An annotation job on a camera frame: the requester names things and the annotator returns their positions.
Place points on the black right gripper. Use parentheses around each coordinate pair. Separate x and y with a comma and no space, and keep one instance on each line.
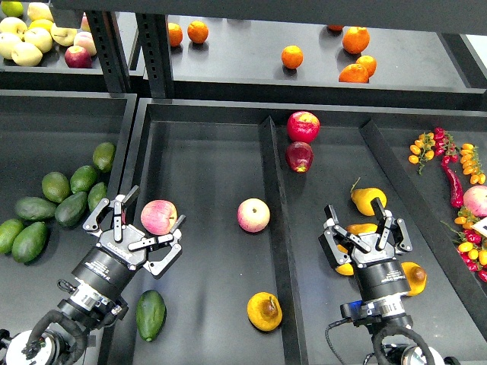
(373,255)

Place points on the yellow cherry tomato bunch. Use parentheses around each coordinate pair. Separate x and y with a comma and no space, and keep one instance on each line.
(471,164)

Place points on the green avocado by wall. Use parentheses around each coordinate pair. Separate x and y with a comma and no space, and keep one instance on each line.
(96,194)

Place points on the large orange upper right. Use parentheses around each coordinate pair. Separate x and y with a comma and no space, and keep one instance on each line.
(356,40)

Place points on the pink apple centre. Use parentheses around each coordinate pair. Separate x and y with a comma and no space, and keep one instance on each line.
(253,215)

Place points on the orange at post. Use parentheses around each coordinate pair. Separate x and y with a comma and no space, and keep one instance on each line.
(175,34)

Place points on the dark red apple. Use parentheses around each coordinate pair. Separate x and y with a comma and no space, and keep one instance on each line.
(299,156)

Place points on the yellow pear brown spot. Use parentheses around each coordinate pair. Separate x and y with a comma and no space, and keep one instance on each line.
(264,311)

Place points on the pale yellow apple front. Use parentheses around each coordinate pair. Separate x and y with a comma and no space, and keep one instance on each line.
(26,54)

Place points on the orange centre shelf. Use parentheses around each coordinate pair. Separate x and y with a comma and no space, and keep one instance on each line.
(292,57)

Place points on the yellow pear with stem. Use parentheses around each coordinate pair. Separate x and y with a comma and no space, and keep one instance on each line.
(362,198)

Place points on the green avocado top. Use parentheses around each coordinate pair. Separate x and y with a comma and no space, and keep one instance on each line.
(103,156)

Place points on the yellow pear middle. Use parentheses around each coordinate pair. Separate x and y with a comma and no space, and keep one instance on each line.
(357,229)

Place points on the orange front right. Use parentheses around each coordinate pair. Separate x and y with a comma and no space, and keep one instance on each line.
(354,73)

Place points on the black shelf post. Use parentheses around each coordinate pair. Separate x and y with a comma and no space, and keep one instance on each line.
(154,39)

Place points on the orange right small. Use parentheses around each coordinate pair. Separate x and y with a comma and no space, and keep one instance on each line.
(369,62)

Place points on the bright red apple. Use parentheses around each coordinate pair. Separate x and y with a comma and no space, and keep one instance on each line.
(303,126)

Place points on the yellow pear brown end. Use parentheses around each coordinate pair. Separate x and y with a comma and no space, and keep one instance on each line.
(416,277)

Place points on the pink apple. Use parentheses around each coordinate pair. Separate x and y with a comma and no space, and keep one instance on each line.
(253,215)
(159,216)

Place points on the orange cherry tomato bunch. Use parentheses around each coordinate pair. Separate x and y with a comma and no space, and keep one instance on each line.
(422,151)

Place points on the green avocado bottom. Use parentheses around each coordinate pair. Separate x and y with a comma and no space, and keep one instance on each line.
(30,242)

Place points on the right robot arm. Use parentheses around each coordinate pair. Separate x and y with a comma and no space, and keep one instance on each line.
(393,338)

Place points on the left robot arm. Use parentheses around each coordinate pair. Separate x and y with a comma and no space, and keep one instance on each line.
(61,336)

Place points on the dark avocado centre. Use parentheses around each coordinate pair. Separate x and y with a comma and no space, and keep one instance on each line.
(70,211)

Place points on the mixed cherry tomatoes lower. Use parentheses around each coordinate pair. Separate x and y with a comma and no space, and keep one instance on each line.
(470,243)

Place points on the pink apple right edge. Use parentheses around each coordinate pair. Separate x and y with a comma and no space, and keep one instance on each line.
(474,199)

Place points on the black tray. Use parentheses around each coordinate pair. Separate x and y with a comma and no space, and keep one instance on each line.
(209,159)
(41,132)

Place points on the green avocado upper middle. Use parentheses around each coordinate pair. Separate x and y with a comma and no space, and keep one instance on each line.
(83,179)

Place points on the pink apple left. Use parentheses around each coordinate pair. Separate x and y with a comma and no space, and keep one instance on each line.
(159,216)

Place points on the dark avocado left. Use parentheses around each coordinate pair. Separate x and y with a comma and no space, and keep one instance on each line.
(34,209)

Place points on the red apple on shelf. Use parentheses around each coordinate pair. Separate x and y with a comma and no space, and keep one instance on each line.
(77,57)

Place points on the yellow pear lower left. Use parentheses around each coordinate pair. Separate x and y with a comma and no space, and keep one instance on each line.
(345,269)

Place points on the red chili pepper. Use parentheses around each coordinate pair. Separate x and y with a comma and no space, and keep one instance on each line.
(456,189)

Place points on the light green avocado edge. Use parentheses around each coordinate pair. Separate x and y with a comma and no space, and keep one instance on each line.
(9,230)

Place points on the dark green avocado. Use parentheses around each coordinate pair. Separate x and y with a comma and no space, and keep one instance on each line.
(150,314)

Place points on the red cherry tomato bunch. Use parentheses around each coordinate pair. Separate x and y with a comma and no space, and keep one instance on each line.
(445,146)

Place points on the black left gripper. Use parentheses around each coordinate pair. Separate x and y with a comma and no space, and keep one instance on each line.
(121,252)

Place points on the black left tray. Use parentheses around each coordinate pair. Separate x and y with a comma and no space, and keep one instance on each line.
(41,132)

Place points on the black centre tray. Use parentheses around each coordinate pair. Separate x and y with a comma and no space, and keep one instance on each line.
(209,159)

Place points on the green avocado round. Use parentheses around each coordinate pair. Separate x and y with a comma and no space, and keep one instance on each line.
(55,186)

